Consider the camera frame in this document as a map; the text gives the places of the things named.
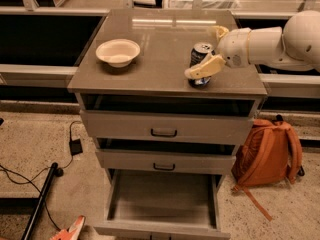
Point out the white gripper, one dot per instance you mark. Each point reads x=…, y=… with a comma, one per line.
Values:
x=234, y=47

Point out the pepsi can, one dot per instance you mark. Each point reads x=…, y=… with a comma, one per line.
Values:
x=198, y=53

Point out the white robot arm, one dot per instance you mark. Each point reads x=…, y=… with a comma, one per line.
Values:
x=294, y=47

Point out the grey middle drawer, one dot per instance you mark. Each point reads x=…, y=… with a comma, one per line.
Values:
x=140, y=155

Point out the grey drawer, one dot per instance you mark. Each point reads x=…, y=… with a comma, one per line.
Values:
x=197, y=120
x=140, y=155
x=162, y=206

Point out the grey drawer cabinet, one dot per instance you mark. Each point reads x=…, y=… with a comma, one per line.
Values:
x=166, y=38

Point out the grey top drawer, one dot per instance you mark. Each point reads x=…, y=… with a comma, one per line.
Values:
x=197, y=120

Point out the grey bottom drawer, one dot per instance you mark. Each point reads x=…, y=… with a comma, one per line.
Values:
x=162, y=206

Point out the white paper bowl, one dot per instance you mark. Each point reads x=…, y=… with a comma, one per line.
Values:
x=118, y=53

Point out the orange backpack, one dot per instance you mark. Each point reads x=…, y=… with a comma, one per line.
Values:
x=271, y=153

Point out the black power adapter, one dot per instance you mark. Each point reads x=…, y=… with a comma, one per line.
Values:
x=75, y=147

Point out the black pole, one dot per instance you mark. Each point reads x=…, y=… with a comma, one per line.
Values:
x=40, y=203

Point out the black top drawer handle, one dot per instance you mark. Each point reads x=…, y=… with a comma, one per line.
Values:
x=163, y=132

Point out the black drawer handle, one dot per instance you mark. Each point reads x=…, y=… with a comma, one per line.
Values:
x=159, y=167
x=163, y=132

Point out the black middle drawer handle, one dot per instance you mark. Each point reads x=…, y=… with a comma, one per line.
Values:
x=159, y=167

